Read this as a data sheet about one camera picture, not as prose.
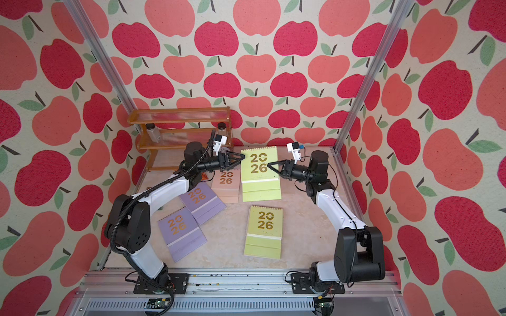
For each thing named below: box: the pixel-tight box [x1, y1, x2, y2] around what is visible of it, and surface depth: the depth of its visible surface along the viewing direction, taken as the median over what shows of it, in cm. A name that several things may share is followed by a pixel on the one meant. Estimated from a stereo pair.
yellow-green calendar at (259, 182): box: [240, 146, 282, 203], surface depth 77 cm
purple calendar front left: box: [156, 206, 208, 263], surface depth 87 cm
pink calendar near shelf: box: [211, 168, 242, 204], surface depth 104 cm
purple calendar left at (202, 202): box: [178, 181, 227, 226], surface depth 97 cm
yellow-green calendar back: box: [243, 205, 284, 260], surface depth 84 cm
